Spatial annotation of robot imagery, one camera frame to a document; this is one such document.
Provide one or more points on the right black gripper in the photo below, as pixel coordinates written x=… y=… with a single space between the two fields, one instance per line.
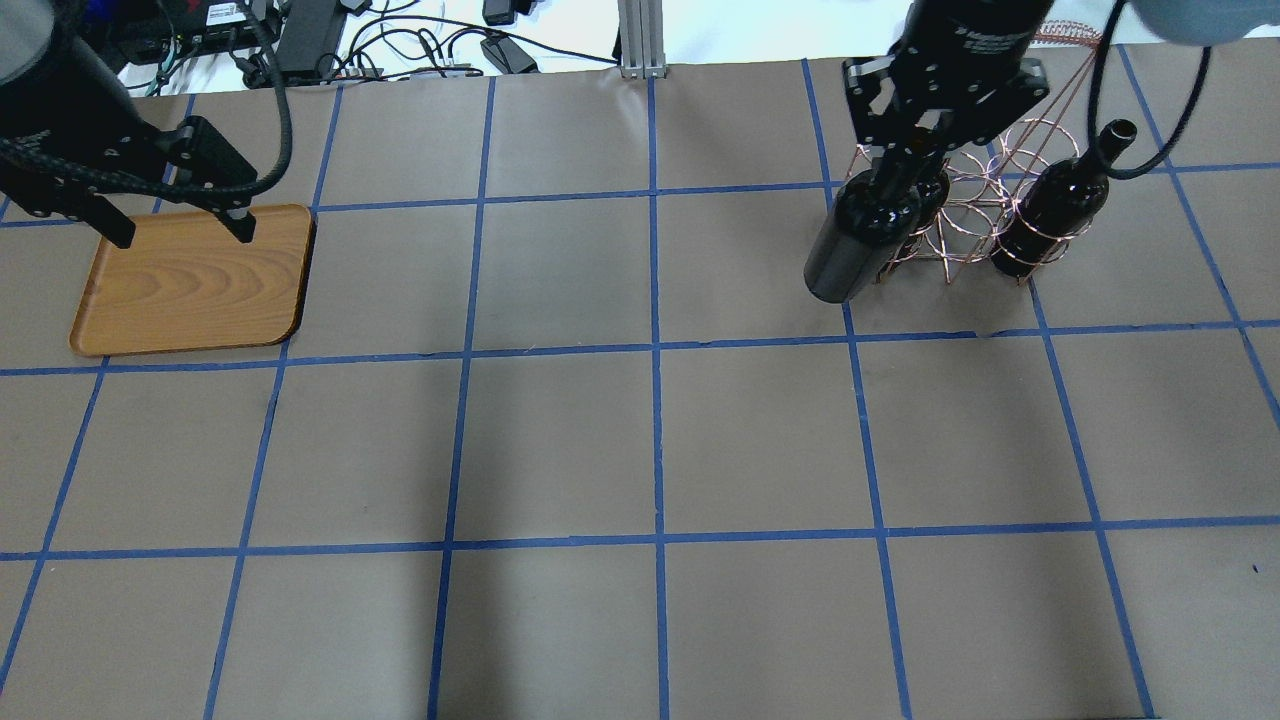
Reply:
x=968 y=28

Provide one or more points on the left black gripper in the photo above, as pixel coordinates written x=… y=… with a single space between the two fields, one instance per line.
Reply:
x=72 y=107

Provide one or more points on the black wine bottle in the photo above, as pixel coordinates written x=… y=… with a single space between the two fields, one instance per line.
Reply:
x=1060 y=204
x=874 y=213
x=933 y=190

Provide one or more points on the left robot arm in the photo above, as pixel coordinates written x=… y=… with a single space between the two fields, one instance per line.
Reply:
x=41 y=185

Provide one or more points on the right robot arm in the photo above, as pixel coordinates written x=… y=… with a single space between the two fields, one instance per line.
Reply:
x=1202 y=24

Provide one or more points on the wooden tray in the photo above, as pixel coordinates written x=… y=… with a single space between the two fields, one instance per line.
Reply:
x=186 y=285

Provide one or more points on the black power adapter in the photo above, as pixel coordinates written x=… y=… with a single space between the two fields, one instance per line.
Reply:
x=507 y=57

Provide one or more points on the copper wire bottle basket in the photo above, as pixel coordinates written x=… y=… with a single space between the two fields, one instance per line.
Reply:
x=979 y=203

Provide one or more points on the aluminium frame post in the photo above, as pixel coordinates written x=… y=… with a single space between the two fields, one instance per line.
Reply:
x=641 y=40

